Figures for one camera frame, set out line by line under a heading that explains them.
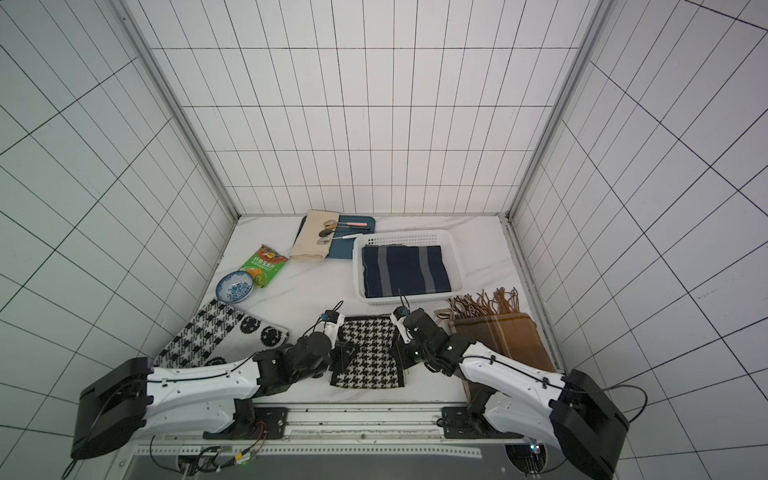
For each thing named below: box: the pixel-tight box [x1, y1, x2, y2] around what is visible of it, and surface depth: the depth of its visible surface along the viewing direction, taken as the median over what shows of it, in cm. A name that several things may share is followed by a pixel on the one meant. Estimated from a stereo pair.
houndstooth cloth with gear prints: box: [154, 299, 289, 369], surface depth 85 cm
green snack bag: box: [239, 244, 289, 289], surface depth 105 cm
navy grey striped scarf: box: [362, 244, 452, 298], surface depth 102 cm
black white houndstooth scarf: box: [330, 314, 405, 389], surface depth 78 cm
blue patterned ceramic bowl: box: [216, 270, 254, 304], surface depth 99 cm
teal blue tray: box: [292, 215, 376, 259], surface depth 116 cm
